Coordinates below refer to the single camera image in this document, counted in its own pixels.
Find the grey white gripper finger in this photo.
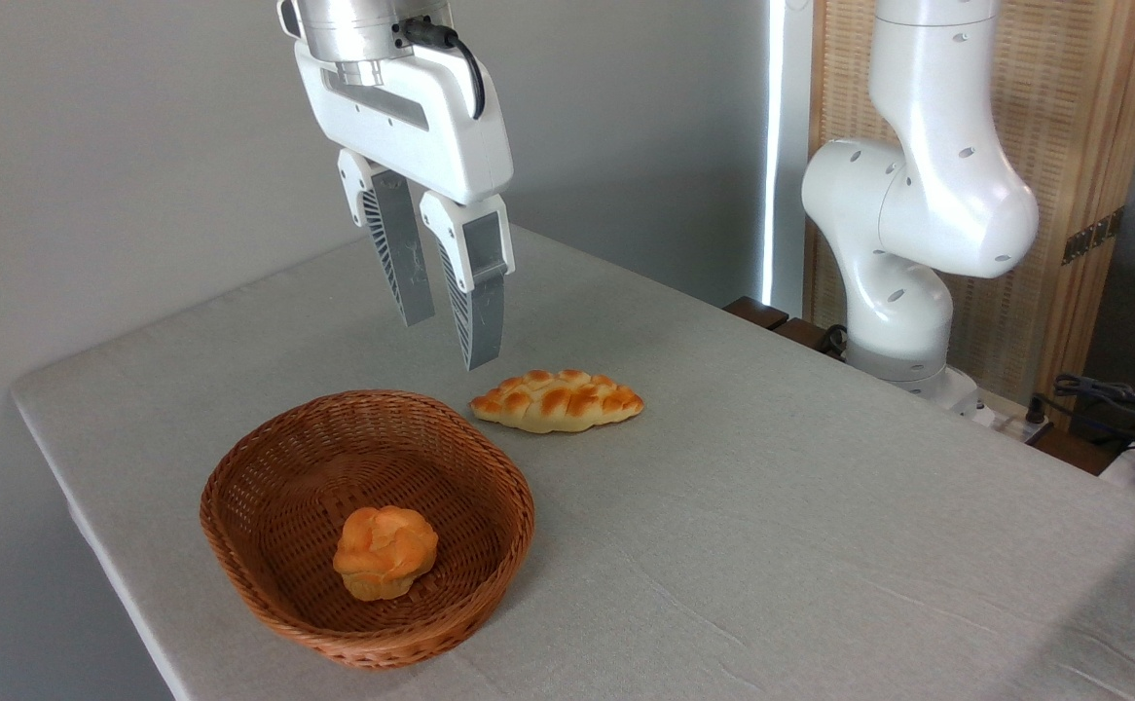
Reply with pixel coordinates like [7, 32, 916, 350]
[337, 148, 436, 327]
[420, 191, 517, 372]

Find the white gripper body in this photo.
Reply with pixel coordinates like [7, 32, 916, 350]
[292, 43, 516, 206]

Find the round orange muffin bread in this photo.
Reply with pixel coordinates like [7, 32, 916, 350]
[333, 505, 439, 602]

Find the braided golden bread loaf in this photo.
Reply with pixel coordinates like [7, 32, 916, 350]
[469, 369, 645, 434]

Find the brown woven wicker basket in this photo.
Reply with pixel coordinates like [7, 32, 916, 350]
[200, 389, 536, 670]

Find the dark brown wooden block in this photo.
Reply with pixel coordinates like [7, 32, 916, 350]
[772, 316, 843, 355]
[723, 297, 790, 331]

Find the grey tablecloth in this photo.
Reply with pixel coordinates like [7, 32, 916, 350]
[11, 222, 1135, 701]

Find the white power strip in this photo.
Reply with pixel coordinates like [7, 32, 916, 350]
[957, 387, 1055, 444]

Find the metal screen hinge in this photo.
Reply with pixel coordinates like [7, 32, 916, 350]
[1062, 206, 1125, 266]

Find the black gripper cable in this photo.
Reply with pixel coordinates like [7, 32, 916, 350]
[402, 19, 487, 121]

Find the white vertical frame post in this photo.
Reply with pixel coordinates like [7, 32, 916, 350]
[762, 0, 814, 314]

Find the black cable bundle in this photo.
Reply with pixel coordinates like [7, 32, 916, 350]
[1030, 373, 1135, 461]

